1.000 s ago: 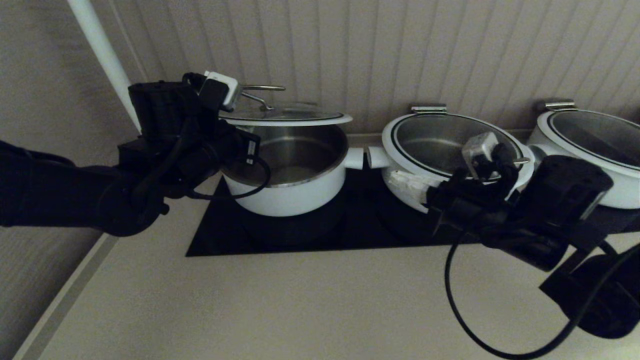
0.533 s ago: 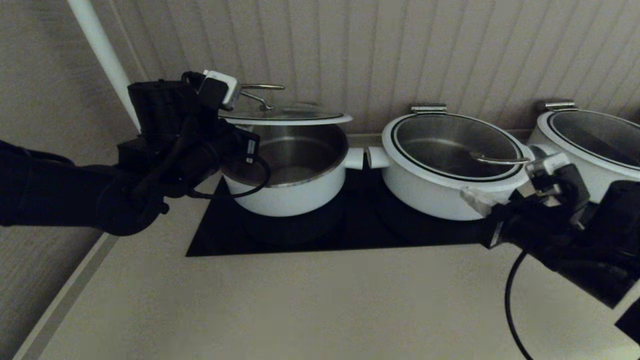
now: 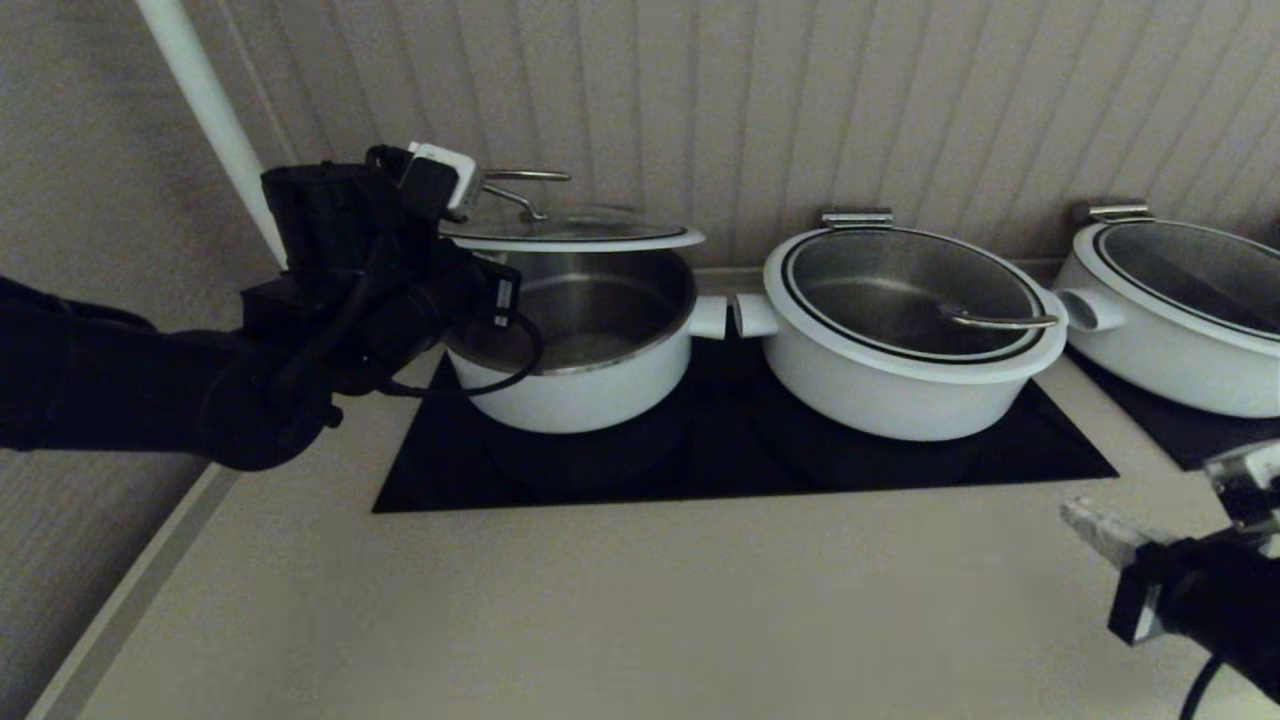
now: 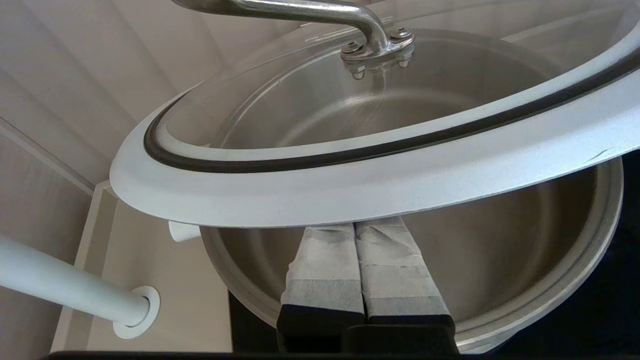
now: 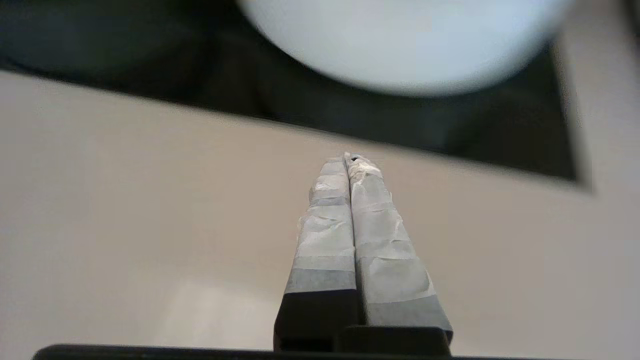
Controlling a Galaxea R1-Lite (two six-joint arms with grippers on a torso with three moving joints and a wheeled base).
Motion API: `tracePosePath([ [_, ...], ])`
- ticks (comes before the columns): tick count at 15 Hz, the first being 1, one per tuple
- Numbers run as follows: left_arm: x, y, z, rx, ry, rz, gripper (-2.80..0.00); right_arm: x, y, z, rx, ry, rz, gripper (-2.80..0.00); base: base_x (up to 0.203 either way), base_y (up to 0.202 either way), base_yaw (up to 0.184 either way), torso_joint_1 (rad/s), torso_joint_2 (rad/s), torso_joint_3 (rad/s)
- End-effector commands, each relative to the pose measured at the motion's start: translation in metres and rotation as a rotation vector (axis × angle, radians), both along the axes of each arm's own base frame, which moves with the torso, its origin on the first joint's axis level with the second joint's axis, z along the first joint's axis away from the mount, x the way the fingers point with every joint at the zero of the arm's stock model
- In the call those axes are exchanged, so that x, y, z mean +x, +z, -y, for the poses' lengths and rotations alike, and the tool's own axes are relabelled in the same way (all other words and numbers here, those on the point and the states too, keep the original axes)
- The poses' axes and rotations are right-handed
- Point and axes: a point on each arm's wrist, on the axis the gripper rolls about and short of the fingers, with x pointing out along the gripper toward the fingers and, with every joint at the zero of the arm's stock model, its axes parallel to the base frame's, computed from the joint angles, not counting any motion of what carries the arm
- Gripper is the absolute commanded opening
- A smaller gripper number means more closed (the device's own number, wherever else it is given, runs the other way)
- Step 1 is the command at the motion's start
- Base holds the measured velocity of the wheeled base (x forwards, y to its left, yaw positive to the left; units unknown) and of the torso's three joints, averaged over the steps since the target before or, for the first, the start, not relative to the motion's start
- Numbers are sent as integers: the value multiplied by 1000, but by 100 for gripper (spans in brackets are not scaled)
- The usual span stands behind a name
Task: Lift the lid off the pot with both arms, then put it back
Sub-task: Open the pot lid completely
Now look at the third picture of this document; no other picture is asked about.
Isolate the glass lid white rim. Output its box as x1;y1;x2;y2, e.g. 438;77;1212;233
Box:
438;168;707;253
1070;222;1280;359

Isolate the white round pot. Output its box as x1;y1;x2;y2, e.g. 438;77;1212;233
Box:
440;250;728;435
1050;225;1280;419
733;290;1061;443

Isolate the middle white pot with lid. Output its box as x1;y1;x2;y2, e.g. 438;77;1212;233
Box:
763;230;1067;385

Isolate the large black glass cooktop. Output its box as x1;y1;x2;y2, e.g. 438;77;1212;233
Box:
372;345;1118;514

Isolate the white metal pole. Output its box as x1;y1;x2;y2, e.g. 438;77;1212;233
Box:
135;0;291;269

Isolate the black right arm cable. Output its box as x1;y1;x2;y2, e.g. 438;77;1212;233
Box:
1180;655;1229;720

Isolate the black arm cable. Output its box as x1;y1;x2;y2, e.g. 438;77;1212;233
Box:
375;310;546;399
1180;655;1229;720

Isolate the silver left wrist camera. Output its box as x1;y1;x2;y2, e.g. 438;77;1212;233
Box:
405;143;483;223

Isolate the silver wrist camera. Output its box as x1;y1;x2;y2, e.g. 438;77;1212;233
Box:
405;143;483;223
1203;440;1280;533

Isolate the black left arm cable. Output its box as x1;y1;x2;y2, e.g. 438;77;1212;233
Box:
375;310;546;399

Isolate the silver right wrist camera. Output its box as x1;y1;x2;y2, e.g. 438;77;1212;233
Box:
1203;440;1280;533

